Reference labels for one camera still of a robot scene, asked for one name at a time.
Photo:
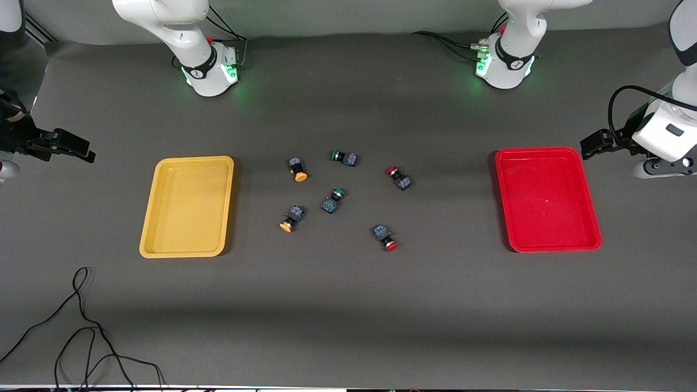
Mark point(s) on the green push button switch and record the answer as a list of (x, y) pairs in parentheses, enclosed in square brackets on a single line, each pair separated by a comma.
[(348, 159), (329, 206)]

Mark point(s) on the red push button switch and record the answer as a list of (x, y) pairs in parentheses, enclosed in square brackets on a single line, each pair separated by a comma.
[(402, 181), (381, 233)]

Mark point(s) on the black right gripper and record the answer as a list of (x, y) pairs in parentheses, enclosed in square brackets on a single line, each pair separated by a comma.
[(15, 135)]

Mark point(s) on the yellow push button switch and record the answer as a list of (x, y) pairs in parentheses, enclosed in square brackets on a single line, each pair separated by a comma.
[(297, 166), (294, 215)]

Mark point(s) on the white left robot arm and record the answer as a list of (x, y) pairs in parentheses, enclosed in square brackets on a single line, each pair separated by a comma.
[(517, 22)]

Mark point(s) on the aluminium frame profile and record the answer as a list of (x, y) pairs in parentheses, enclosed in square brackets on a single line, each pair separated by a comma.
[(38, 31)]

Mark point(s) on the silver base connector plug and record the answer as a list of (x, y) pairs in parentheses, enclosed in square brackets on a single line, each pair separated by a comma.
[(480, 49)]

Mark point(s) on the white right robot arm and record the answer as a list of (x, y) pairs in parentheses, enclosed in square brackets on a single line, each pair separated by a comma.
[(163, 16)]

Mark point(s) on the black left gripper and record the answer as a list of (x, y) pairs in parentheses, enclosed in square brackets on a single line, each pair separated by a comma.
[(600, 142)]

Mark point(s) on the red plastic tray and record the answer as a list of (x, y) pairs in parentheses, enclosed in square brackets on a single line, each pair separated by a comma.
[(547, 201)]

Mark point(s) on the yellow plastic tray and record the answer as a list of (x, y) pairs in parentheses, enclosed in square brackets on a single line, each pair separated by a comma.
[(188, 207)]

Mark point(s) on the dark grey table mat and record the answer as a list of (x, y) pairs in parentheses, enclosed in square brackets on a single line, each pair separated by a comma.
[(348, 305)]

